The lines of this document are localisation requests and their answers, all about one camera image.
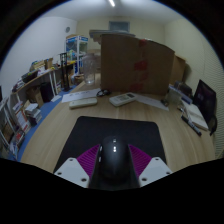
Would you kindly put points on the black office chair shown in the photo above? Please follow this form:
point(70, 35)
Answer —
point(205, 100)

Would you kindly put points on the long plain white remote control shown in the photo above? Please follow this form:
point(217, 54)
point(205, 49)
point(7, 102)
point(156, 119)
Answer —
point(83, 103)

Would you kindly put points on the cluttered wooden desk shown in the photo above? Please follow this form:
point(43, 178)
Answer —
point(36, 77)

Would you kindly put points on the white remote control with buttons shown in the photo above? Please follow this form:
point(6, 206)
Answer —
point(122, 99)

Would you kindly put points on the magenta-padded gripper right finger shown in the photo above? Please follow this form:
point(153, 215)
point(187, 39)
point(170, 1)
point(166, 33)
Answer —
point(150, 168)

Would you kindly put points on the grey flat stack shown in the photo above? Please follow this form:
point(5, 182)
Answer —
point(110, 33)

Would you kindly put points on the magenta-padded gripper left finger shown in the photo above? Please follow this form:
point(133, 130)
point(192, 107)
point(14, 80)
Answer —
point(75, 170)

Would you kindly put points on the ceiling light strip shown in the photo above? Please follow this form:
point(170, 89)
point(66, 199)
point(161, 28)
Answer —
point(111, 3)

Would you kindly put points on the frosted glass door window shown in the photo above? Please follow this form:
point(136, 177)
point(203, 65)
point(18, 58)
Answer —
point(119, 26)

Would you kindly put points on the tall clear plastic jar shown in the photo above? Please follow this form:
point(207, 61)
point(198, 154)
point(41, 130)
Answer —
point(89, 68)

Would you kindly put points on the round wall clock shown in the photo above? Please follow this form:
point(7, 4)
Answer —
point(67, 29)

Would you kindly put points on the small brown cardboard box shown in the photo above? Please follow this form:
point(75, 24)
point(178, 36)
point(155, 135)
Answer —
point(34, 96)

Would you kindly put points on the black metal stand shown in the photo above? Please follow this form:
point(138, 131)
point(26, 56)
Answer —
point(64, 71)

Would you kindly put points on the black computer mouse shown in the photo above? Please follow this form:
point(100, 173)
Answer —
point(114, 163)

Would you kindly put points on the short clear plastic container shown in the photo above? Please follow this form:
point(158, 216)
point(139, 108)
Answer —
point(174, 97)

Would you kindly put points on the white paper sheet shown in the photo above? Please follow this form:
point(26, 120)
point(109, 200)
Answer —
point(151, 101)
point(80, 96)

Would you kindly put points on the large brown cardboard box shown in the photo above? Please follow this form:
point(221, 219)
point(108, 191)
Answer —
point(126, 63)

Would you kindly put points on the glass-door display cabinet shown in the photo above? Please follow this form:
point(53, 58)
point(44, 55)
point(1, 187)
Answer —
point(76, 50)

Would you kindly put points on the white open book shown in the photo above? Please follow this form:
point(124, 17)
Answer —
point(199, 116)

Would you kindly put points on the black mouse pad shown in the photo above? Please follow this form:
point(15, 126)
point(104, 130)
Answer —
point(110, 127)

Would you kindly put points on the tall open cardboard box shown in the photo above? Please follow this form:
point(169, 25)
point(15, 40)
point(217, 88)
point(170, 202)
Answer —
point(180, 68)

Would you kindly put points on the blue book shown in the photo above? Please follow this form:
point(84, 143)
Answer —
point(180, 93)

